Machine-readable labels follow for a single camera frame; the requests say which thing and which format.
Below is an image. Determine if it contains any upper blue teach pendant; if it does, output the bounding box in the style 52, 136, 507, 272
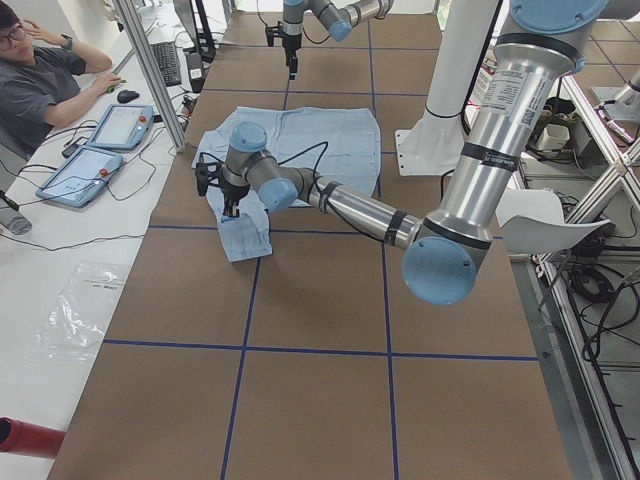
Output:
87, 104, 154, 152

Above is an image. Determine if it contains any clear plastic bag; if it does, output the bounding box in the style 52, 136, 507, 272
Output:
31, 262, 131, 365

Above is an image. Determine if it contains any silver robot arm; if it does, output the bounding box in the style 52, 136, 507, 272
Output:
265, 0, 394, 80
215, 1, 611, 305

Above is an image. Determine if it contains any lower blue teach pendant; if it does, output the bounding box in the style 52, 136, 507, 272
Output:
36, 146, 124, 208

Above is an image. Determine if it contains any black computer mouse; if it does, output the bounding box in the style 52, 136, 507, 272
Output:
116, 90, 140, 104

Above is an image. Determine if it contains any red cylinder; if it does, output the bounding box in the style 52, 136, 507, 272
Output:
1, 417, 66, 459

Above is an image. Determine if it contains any light blue button-up shirt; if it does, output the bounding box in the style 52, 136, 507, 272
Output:
192, 106, 381, 262

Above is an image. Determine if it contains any seated person in grey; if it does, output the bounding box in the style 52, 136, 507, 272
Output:
1, 3, 123, 160

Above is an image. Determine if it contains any blue teach pendant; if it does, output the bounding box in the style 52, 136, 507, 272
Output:
87, 104, 154, 152
36, 146, 124, 208

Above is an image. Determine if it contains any white plastic chair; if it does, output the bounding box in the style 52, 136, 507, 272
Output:
496, 188, 610, 254

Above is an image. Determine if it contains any black keyboard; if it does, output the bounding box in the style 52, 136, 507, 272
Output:
150, 41, 182, 87

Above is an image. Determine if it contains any grey aluminium frame post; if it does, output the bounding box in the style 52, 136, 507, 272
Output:
113, 0, 186, 153

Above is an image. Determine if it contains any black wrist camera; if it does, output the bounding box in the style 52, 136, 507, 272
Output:
264, 25, 282, 47
195, 161, 222, 197

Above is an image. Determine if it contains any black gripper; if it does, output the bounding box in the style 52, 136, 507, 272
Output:
219, 180, 247, 218
283, 33, 302, 80

